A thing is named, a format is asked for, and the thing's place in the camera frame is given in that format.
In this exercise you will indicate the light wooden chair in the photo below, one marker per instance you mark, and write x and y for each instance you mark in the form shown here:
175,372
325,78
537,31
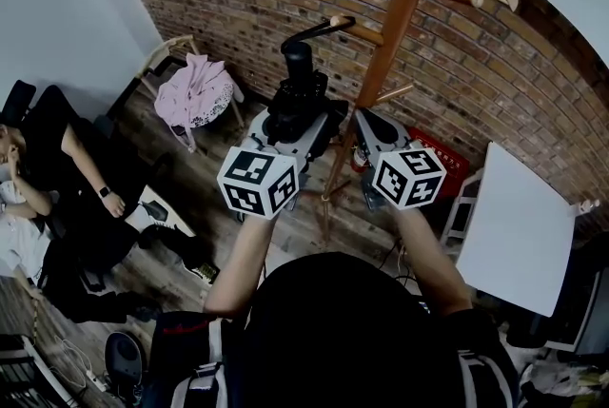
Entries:
162,52

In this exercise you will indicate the wooden coat rack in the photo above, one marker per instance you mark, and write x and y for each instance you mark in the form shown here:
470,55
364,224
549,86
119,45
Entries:
390,25

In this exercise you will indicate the pink garment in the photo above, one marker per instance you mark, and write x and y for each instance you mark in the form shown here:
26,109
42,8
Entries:
190,97

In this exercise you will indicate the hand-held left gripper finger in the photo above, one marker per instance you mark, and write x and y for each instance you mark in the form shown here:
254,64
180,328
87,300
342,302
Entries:
259,128
311,144

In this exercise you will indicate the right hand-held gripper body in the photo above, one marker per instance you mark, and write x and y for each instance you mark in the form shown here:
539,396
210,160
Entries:
409,180

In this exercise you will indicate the black metal rack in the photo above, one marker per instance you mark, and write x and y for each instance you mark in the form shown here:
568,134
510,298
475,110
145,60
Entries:
19,373

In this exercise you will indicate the person's right forearm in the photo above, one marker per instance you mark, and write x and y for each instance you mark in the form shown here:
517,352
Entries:
433,261

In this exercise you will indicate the black office chair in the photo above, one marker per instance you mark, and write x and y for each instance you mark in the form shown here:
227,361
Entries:
19,97

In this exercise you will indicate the black swivel chair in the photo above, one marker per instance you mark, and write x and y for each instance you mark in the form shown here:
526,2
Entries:
528,325

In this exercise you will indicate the device with blue screen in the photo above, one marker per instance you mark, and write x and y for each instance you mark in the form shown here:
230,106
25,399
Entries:
423,306

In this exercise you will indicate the black umbrella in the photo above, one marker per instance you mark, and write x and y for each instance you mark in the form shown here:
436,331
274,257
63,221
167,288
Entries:
297,97

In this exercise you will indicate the dark cabinet white frame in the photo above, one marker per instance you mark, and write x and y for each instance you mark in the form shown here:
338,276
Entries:
590,316

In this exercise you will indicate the white power strip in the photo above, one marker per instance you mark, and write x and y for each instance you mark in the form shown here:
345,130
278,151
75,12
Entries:
96,381

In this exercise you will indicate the person's black clothed torso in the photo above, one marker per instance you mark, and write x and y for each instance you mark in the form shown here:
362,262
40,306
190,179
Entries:
338,339

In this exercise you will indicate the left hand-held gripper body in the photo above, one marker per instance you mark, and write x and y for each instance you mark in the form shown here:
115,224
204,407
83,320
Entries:
257,185

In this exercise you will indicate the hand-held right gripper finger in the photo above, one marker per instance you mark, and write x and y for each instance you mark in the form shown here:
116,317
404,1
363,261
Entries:
397,137
370,140

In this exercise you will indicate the person's left forearm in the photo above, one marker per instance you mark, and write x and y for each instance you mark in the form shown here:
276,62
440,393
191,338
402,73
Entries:
235,268

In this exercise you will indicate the red fire equipment box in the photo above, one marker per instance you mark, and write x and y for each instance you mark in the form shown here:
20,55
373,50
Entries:
454,168

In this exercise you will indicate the white square table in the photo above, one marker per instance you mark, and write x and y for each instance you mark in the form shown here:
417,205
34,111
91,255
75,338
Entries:
518,225

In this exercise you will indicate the black round device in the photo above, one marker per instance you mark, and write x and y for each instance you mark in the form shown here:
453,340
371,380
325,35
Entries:
123,356

